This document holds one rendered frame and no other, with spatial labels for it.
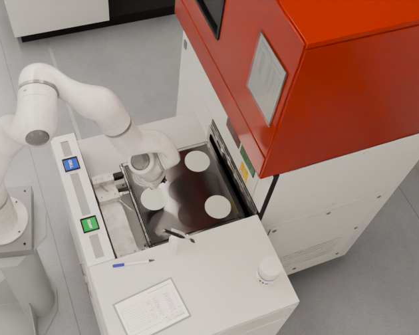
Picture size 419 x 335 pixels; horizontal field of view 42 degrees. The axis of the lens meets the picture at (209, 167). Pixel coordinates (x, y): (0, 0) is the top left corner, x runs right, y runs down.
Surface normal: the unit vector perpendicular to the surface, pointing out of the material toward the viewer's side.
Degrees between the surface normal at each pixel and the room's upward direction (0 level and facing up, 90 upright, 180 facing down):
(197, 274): 0
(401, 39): 90
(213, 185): 0
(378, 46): 90
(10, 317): 0
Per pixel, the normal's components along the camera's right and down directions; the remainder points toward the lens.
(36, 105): 0.22, -0.48
